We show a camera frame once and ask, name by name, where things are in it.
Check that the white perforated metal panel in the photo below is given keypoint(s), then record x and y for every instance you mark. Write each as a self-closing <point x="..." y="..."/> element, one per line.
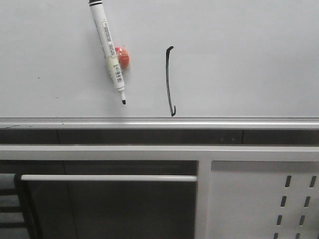
<point x="263" y="200"/>

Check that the red round magnet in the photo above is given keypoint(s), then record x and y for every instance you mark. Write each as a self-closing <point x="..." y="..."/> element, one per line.
<point x="123" y="57"/>

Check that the white whiteboard marker pen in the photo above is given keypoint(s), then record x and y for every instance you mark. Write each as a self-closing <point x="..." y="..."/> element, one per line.
<point x="110" y="55"/>

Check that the white metal rack frame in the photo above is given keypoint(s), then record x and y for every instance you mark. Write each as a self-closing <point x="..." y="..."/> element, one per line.
<point x="204" y="155"/>

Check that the white whiteboard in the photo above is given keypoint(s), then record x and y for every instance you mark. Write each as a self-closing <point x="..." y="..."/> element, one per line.
<point x="250" y="64"/>

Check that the white horizontal bar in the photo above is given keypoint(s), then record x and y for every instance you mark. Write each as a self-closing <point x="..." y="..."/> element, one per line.
<point x="135" y="178"/>

